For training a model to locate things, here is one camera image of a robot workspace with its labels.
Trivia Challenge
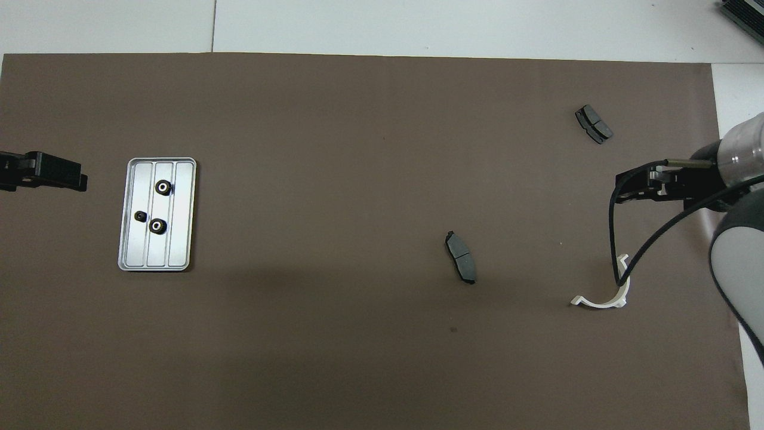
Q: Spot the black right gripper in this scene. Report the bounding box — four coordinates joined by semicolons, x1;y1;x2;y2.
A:
615;142;732;211

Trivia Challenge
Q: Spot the silver metal tray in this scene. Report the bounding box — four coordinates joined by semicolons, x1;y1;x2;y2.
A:
118;157;197;272

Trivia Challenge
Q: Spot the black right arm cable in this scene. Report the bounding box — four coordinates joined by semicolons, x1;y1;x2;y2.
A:
608;158;764;286

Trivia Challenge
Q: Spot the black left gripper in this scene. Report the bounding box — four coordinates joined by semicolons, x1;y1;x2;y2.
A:
0;152;88;193

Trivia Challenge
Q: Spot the white curved plastic bracket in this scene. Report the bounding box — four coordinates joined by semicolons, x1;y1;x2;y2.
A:
571;254;631;309

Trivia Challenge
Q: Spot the brown table mat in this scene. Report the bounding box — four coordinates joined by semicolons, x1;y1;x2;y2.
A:
0;53;750;430

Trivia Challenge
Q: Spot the grey brake pad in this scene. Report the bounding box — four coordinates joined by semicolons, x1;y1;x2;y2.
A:
575;105;614;145
445;231;477;285

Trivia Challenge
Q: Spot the dark ribbed device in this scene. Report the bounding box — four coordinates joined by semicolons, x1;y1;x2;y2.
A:
719;0;764;46

